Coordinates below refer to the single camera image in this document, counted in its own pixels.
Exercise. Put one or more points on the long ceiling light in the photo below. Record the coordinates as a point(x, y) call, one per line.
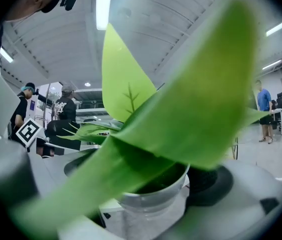
point(6, 54)
point(271, 65)
point(278, 28)
point(104, 6)

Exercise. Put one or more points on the green plant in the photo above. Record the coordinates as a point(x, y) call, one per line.
point(193, 96)

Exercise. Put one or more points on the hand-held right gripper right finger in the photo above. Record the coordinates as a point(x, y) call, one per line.
point(251, 191)

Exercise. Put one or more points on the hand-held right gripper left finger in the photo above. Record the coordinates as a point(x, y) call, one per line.
point(53, 169)

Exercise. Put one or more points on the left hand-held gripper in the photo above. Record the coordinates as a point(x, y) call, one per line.
point(28, 132)

